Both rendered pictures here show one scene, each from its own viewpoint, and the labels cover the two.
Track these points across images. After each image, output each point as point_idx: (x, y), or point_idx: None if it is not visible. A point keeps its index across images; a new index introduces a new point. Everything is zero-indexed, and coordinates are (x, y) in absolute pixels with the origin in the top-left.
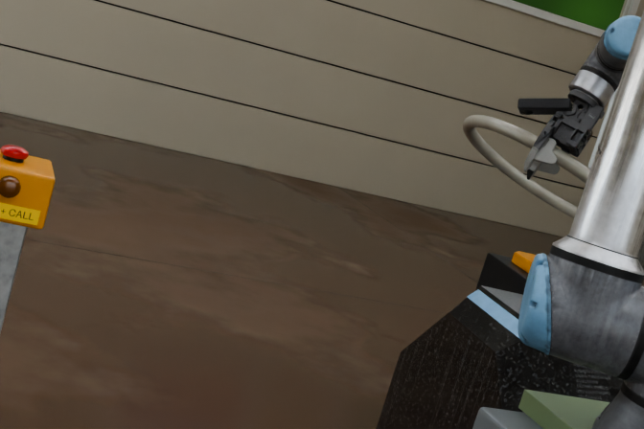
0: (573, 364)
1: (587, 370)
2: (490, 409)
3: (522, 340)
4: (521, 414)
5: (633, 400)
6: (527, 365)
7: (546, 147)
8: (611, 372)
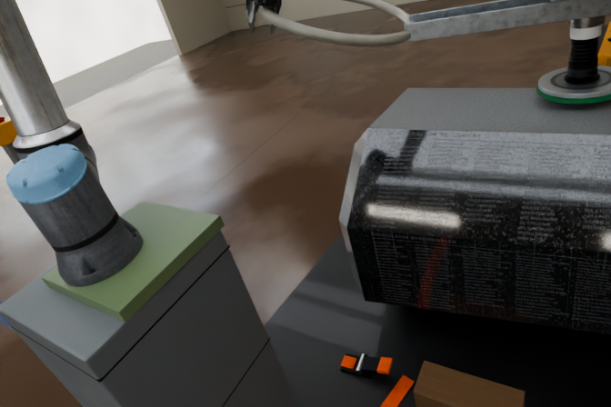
0: (386, 151)
1: (398, 154)
2: (125, 212)
3: None
4: None
5: None
6: (358, 153)
7: (252, 10)
8: None
